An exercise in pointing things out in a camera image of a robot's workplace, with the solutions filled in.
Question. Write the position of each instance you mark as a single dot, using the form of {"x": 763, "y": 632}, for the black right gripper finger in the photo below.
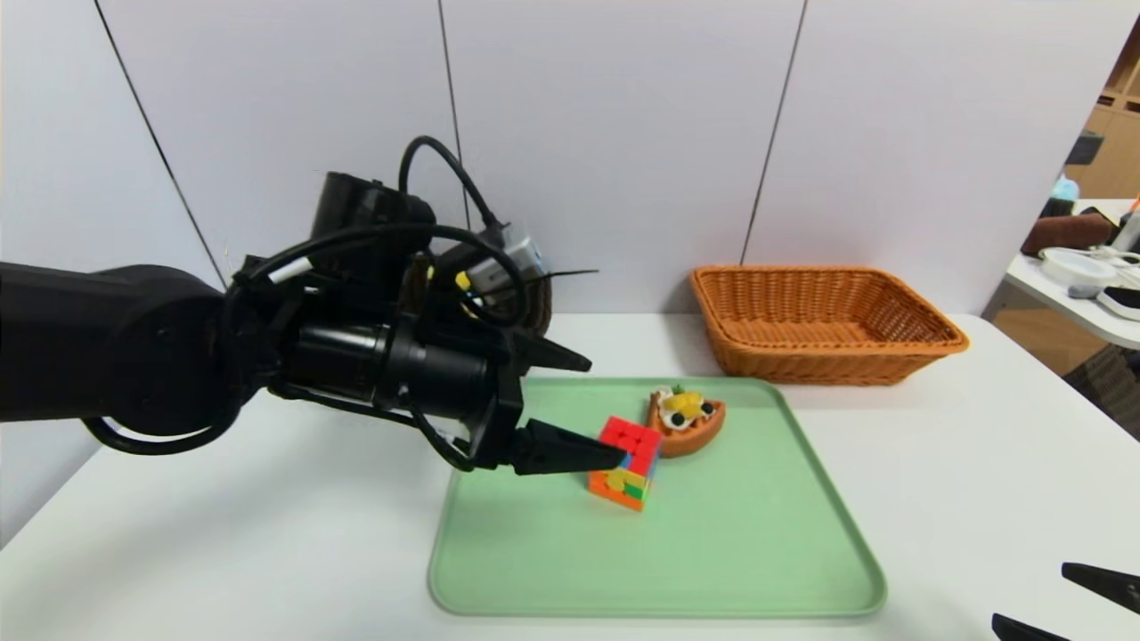
{"x": 1113, "y": 586}
{"x": 1024, "y": 632}

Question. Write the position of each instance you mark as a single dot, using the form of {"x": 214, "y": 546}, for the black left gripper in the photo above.
{"x": 509, "y": 401}

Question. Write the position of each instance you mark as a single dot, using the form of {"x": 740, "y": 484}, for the colourful puzzle cube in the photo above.
{"x": 637, "y": 481}

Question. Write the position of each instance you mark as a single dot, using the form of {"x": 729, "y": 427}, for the toy waffle slice with fruit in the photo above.
{"x": 690, "y": 432}

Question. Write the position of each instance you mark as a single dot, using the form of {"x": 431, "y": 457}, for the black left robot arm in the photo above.
{"x": 134, "y": 347}

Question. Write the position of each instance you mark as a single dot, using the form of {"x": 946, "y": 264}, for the dark brown wicker basket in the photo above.
{"x": 539, "y": 307}

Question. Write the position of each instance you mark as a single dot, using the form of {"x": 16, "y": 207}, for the orange wicker basket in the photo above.
{"x": 828, "y": 329}

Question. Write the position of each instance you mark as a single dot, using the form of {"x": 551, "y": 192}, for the light green plastic tray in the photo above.
{"x": 552, "y": 561}

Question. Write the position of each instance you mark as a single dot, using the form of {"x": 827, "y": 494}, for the white side table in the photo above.
{"x": 1069, "y": 312}

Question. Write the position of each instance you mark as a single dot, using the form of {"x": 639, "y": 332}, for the black and white flat item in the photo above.
{"x": 1124, "y": 303}

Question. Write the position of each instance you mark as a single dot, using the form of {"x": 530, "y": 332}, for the white round dish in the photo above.
{"x": 1073, "y": 265}

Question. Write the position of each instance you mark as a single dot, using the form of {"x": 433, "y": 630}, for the brown cushion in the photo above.
{"x": 1069, "y": 233}

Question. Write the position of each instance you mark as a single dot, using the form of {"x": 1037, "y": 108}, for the small blue item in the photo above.
{"x": 1065, "y": 189}

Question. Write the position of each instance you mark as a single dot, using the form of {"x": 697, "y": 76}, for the wooden shelf unit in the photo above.
{"x": 1124, "y": 151}

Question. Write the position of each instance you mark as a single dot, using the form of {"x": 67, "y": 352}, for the small black box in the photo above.
{"x": 1085, "y": 148}

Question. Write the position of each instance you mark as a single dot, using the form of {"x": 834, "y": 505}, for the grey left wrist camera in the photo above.
{"x": 508, "y": 263}

